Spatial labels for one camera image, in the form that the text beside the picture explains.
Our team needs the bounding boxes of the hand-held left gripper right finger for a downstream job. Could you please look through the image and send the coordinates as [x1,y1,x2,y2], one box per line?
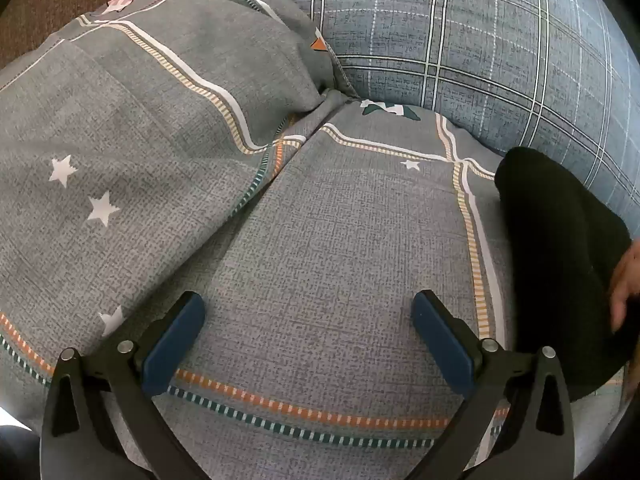
[411,289,576,480]

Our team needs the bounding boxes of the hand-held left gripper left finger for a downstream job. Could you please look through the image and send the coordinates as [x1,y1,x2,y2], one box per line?
[41,291,211,480]

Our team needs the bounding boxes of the black pants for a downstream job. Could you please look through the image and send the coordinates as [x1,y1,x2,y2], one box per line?
[494,147,635,403]

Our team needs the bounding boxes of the person's right hand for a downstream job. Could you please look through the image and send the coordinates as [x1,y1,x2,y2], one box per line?
[611,247,640,333]

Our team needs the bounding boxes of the grey star striped quilt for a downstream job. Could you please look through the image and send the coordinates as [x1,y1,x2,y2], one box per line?
[0,0,631,480]

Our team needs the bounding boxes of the blue plaid pillow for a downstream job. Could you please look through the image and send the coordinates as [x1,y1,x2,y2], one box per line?
[220,0,640,239]

